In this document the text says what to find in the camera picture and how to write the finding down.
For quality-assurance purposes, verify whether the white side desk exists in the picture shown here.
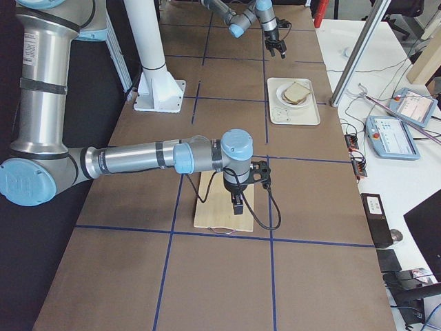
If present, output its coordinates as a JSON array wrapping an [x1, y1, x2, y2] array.
[[314, 17, 441, 331]]

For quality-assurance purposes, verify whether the far teach pendant tablet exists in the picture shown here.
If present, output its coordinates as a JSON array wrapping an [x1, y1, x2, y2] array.
[[389, 88, 438, 128]]

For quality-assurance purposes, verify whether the aluminium frame post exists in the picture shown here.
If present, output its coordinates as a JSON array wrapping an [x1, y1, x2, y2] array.
[[330, 0, 391, 107]]

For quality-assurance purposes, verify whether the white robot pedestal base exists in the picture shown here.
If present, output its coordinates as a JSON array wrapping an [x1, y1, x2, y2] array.
[[124, 0, 186, 113]]

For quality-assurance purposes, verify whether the near teach pendant tablet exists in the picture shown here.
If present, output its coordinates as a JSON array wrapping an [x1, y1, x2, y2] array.
[[365, 116, 420, 161]]

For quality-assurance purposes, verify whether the wooden cutting board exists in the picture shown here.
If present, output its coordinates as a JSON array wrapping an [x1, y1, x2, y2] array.
[[194, 173, 254, 232]]

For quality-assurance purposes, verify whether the white round plate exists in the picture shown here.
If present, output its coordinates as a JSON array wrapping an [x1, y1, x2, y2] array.
[[276, 81, 311, 106]]

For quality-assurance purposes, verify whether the white bear serving tray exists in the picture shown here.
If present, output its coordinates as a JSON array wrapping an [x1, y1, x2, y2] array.
[[267, 77, 320, 126]]

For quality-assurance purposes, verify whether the white bread slice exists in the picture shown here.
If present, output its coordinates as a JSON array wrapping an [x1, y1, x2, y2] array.
[[283, 82, 311, 101]]

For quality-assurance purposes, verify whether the bottom sandwich bread slice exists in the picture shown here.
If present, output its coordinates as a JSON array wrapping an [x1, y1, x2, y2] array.
[[282, 97, 307, 106]]

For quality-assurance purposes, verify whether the black rectangular box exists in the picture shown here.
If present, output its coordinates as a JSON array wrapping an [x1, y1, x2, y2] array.
[[360, 193, 393, 248]]

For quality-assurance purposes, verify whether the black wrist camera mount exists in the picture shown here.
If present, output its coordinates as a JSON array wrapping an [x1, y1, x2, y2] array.
[[247, 161, 271, 190]]

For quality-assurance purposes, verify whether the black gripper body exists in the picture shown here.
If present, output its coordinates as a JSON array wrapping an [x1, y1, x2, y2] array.
[[264, 28, 286, 52]]

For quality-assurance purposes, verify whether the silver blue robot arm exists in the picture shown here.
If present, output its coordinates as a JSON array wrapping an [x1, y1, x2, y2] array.
[[200, 0, 291, 59], [1, 1, 256, 214]]

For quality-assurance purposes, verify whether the teach pendant tablet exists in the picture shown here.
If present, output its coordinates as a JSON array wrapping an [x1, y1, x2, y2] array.
[[365, 116, 420, 161], [389, 88, 438, 128]]

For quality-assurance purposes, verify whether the metal cutting board handle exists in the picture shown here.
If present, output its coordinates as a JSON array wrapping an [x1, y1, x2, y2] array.
[[209, 228, 237, 235]]

